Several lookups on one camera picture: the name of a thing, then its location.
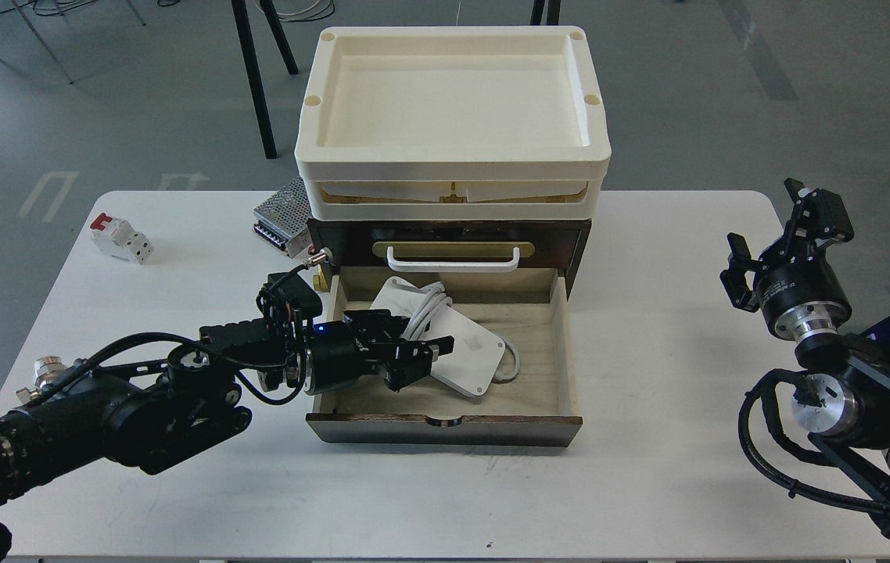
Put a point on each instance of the white drawer handle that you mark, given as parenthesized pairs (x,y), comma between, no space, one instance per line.
(396,263)

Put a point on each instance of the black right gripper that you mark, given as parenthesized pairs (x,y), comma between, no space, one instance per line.
(791,283)

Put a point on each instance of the black stand leg right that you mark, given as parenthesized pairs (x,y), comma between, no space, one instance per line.
(545,12)

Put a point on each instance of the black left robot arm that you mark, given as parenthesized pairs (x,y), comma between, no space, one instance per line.
(153,400)

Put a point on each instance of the open wooden drawer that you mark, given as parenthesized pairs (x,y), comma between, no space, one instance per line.
(538,408)

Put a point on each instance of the metal mesh power supply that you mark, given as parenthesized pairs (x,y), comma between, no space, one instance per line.
(282,220)

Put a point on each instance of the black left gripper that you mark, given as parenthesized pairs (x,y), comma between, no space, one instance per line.
(367,342)

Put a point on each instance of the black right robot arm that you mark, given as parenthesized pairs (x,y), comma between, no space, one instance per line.
(834,411)

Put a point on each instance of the cream plastic stacked tray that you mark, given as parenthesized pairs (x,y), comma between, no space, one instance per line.
(453,124)

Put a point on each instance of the brass fitting beside cabinet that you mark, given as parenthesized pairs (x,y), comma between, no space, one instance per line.
(322,281)

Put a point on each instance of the white charger with cable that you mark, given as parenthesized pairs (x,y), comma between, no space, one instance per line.
(479,357)

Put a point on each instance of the white red circuit breaker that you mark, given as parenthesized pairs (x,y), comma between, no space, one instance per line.
(118,239)

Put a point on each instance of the black table leg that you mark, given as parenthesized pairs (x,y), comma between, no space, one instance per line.
(245,36)

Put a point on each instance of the metal valve white cap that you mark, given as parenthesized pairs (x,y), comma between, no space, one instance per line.
(46,370)

